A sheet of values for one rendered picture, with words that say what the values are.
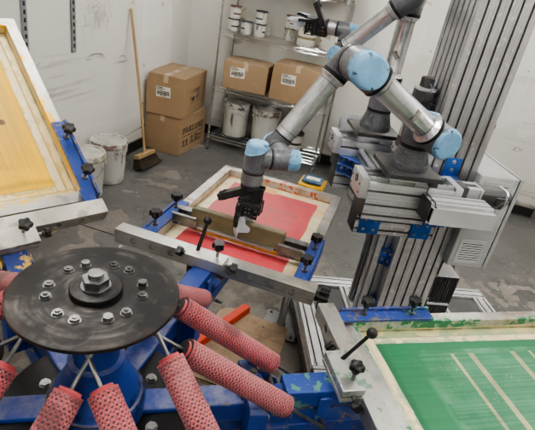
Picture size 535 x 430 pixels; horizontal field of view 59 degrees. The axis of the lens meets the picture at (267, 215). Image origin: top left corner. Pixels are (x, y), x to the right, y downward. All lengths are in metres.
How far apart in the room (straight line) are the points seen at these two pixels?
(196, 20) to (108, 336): 5.02
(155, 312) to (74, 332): 0.13
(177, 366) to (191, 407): 0.07
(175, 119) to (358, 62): 3.54
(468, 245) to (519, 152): 3.09
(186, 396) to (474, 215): 1.42
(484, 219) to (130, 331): 1.51
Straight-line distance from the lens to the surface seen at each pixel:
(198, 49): 5.68
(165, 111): 4.92
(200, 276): 1.42
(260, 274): 1.46
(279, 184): 2.23
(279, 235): 1.66
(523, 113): 5.31
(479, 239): 2.41
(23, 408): 1.13
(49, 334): 0.84
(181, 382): 0.86
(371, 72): 1.55
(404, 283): 2.47
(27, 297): 0.92
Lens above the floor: 1.87
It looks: 27 degrees down
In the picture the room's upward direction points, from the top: 10 degrees clockwise
